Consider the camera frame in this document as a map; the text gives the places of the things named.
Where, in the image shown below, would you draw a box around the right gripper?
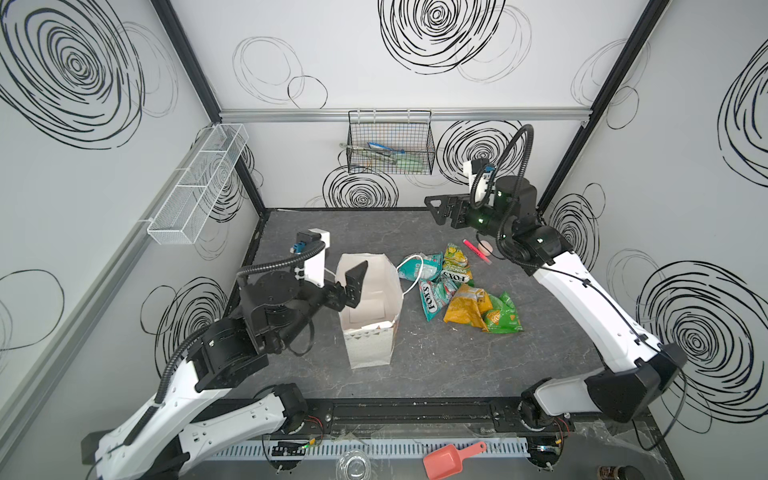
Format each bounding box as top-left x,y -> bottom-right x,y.
423,192 -> 509,246

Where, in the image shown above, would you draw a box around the yellow green snack packet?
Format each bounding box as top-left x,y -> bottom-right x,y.
443,243 -> 469,269

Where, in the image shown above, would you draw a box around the white paper bag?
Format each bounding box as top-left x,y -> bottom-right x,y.
336,253 -> 404,369

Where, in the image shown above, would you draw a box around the teal snack packet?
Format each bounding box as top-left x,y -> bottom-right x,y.
396,253 -> 443,281

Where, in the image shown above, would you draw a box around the small yellow green packet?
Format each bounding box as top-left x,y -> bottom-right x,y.
441,264 -> 475,287

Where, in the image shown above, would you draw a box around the green white snack packet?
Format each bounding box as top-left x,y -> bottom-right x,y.
418,276 -> 459,322

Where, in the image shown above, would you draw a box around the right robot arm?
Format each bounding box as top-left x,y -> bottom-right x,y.
424,124 -> 687,431

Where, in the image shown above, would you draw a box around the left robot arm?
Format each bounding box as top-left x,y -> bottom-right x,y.
81,230 -> 369,479

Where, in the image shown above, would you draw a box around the pink marker pen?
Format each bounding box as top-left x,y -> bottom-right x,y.
463,239 -> 492,265

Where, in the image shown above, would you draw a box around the pink round eraser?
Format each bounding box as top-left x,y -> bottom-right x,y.
479,240 -> 493,255

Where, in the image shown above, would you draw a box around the green items in basket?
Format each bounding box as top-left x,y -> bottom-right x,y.
368,142 -> 424,174

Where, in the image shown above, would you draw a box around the clear glass bowl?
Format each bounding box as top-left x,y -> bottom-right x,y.
336,450 -> 373,480

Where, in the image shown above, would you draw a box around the red plastic scoop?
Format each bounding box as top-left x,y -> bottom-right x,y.
423,442 -> 487,480

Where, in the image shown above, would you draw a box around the dark jar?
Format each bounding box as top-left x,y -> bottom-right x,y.
597,465 -> 645,480

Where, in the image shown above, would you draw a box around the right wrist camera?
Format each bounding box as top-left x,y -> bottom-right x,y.
462,159 -> 496,197

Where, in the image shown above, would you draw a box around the black wire basket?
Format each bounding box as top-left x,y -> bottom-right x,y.
341,109 -> 436,176

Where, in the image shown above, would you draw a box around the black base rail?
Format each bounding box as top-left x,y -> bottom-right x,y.
257,395 -> 649,433

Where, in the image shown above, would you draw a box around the clear wall shelf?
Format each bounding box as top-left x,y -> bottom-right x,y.
147,123 -> 248,245

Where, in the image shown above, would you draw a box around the white slotted cable duct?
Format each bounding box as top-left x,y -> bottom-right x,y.
209,437 -> 530,461

